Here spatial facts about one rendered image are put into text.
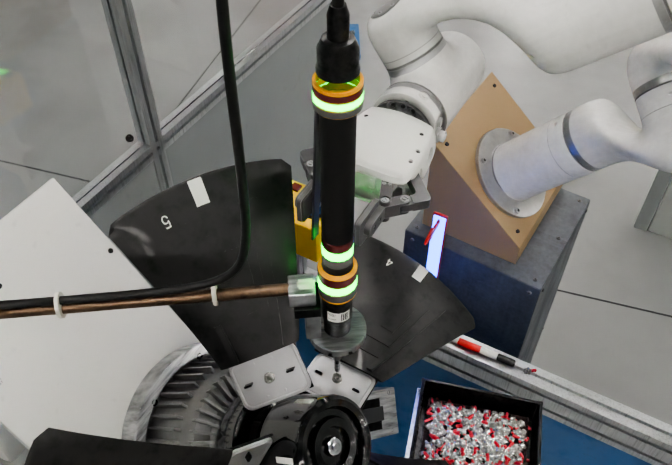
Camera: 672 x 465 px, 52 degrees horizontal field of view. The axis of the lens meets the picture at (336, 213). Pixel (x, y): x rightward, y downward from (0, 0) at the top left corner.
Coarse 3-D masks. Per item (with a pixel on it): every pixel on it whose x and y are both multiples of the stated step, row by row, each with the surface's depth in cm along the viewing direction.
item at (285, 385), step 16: (272, 352) 85; (288, 352) 85; (240, 368) 85; (256, 368) 85; (272, 368) 85; (304, 368) 85; (240, 384) 86; (256, 384) 86; (272, 384) 86; (288, 384) 85; (304, 384) 85; (256, 400) 86; (272, 400) 86
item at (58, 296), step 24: (216, 0) 51; (336, 0) 52; (240, 120) 60; (240, 144) 61; (240, 168) 63; (240, 192) 65; (240, 216) 68; (240, 264) 73; (168, 288) 75; (192, 288) 75; (216, 288) 76
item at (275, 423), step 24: (240, 408) 87; (264, 408) 89; (288, 408) 83; (312, 408) 81; (336, 408) 84; (240, 432) 86; (264, 432) 83; (288, 432) 80; (312, 432) 81; (336, 432) 84; (360, 432) 85; (264, 456) 82; (288, 456) 79; (312, 456) 80; (336, 456) 83; (360, 456) 85
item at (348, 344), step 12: (288, 276) 78; (300, 276) 78; (312, 276) 78; (288, 288) 76; (312, 288) 76; (300, 300) 76; (312, 300) 77; (300, 312) 77; (312, 312) 77; (312, 324) 80; (360, 324) 83; (312, 336) 82; (324, 336) 82; (348, 336) 82; (360, 336) 82; (324, 348) 81; (336, 348) 81; (348, 348) 81
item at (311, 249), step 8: (296, 192) 134; (296, 208) 131; (296, 216) 129; (320, 216) 129; (296, 224) 128; (304, 224) 128; (320, 224) 128; (296, 232) 130; (304, 232) 129; (320, 232) 129; (296, 240) 132; (304, 240) 130; (312, 240) 129; (320, 240) 130; (296, 248) 133; (304, 248) 132; (312, 248) 131; (320, 248) 132; (304, 256) 134; (312, 256) 132; (320, 256) 133
